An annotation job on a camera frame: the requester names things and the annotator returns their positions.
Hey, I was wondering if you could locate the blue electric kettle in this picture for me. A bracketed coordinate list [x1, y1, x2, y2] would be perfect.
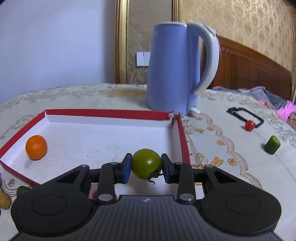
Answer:
[145, 22, 221, 116]

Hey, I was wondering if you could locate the gold wall panel frame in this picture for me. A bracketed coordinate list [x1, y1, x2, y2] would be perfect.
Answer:
[114, 0, 181, 84]

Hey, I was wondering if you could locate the red cardboard box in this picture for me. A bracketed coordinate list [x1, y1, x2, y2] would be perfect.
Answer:
[0, 109, 191, 187]

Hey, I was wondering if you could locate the green tomato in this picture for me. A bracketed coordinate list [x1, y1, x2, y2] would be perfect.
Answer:
[131, 149, 163, 186]

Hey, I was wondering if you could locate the orange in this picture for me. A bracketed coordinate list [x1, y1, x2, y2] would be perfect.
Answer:
[25, 135, 48, 160]

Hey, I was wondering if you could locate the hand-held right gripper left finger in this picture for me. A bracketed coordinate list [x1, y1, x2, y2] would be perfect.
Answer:
[55, 153, 133, 205]

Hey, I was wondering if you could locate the wooden headboard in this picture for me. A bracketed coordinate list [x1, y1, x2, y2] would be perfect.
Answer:
[211, 35, 293, 100]

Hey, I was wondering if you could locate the green cucumber piece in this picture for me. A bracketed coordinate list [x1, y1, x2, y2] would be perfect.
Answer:
[17, 186, 31, 197]
[265, 136, 281, 155]

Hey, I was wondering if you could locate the white light switch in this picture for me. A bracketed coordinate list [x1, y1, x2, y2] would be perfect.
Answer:
[136, 51, 151, 67]

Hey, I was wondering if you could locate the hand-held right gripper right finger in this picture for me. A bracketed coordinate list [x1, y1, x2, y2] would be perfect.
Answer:
[161, 153, 241, 205]

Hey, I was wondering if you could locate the brown pear-shaped fruit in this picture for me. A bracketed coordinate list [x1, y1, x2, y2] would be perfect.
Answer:
[0, 190, 12, 209]

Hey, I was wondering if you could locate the brown cloth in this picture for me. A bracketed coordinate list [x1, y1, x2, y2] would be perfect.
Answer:
[286, 111, 296, 130]

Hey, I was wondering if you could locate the pink cloth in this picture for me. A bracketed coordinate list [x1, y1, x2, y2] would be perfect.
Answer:
[276, 100, 296, 121]

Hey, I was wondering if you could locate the black clip tool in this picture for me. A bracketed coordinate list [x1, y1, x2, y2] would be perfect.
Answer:
[227, 107, 264, 128]

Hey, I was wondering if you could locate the grey cloth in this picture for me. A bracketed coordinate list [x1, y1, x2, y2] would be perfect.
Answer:
[238, 86, 287, 109]

